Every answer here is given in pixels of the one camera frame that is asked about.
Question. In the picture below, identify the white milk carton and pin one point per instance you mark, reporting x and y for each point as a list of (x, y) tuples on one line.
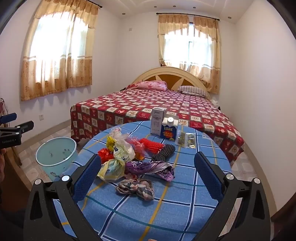
[(157, 125)]

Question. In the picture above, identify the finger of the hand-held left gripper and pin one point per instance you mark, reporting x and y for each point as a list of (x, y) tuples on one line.
[(8, 118), (25, 127)]

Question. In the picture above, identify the clear packet of small items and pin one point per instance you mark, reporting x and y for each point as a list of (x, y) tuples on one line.
[(180, 139)]

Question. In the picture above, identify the striped pillow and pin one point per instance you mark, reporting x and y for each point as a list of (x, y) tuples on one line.
[(192, 90)]

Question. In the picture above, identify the cream wooden headboard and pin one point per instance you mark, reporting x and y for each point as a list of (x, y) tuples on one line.
[(171, 81)]

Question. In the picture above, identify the pink floral pillow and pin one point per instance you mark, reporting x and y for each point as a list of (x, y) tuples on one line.
[(152, 85)]

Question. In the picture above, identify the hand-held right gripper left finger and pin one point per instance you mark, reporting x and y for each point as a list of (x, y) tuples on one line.
[(86, 178)]

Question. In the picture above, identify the wide beige curtain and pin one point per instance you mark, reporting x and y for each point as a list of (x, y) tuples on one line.
[(76, 69)]

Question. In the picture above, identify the light blue trash bin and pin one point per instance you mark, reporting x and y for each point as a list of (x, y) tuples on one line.
[(55, 150)]

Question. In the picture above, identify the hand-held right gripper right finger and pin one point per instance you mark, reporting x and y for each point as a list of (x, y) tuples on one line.
[(208, 178)]

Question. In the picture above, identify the red patterned bedspread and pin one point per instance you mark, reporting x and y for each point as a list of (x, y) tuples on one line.
[(138, 102)]

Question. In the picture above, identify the red cloth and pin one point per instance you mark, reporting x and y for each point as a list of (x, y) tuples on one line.
[(131, 86)]

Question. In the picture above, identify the blue plaid tablecloth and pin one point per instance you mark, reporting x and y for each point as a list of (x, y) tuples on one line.
[(175, 208)]

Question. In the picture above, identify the narrow beige curtain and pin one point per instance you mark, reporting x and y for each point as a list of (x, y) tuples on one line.
[(208, 74)]

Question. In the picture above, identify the red plastic bag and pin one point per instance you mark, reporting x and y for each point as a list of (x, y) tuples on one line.
[(105, 154)]

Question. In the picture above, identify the white wall socket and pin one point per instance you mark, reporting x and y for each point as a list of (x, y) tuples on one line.
[(41, 116)]

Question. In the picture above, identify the pink transparent plastic bag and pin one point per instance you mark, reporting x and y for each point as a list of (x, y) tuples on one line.
[(134, 143)]

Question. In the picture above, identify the black curtain rod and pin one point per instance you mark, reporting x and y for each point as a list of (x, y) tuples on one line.
[(190, 15), (98, 5)]

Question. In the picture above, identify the white printed plastic bag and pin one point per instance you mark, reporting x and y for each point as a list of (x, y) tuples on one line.
[(123, 151)]

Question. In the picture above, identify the black foam net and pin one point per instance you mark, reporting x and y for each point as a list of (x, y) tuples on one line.
[(165, 151)]

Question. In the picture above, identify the yellowish clear plastic bag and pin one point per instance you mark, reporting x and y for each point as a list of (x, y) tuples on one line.
[(111, 169)]

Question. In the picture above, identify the orange and white snack packet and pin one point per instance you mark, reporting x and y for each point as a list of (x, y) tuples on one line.
[(138, 154)]

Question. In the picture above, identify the clear white plastic bag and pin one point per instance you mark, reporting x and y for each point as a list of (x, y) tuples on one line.
[(116, 134)]

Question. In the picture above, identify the wooden cabinet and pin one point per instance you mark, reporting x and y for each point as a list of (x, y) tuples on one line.
[(13, 162)]

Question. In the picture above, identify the red foam net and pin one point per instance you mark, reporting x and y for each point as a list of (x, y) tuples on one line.
[(151, 146)]

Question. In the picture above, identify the blue carton with white cap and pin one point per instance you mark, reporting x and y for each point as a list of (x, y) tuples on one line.
[(168, 133)]

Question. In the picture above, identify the purple plastic wrapper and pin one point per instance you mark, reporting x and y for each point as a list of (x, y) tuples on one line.
[(143, 167)]

